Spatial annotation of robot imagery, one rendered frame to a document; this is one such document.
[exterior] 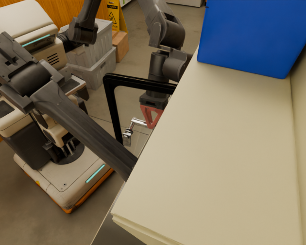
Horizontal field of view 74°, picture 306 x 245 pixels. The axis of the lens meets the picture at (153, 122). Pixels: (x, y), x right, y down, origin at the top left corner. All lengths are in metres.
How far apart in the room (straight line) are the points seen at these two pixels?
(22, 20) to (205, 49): 0.78
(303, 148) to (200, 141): 0.08
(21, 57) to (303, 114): 0.48
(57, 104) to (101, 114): 1.91
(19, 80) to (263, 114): 0.43
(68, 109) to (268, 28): 0.38
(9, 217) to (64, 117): 1.64
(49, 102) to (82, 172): 1.20
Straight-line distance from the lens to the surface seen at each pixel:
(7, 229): 2.01
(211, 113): 0.19
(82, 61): 2.50
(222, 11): 0.23
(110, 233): 0.74
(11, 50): 0.52
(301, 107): 0.22
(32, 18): 0.95
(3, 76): 0.49
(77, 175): 1.63
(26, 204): 2.02
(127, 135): 0.56
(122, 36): 3.26
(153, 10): 0.55
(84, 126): 0.45
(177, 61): 0.47
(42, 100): 0.47
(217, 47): 0.25
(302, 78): 0.25
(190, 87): 0.22
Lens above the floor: 1.64
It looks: 48 degrees down
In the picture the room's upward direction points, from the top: straight up
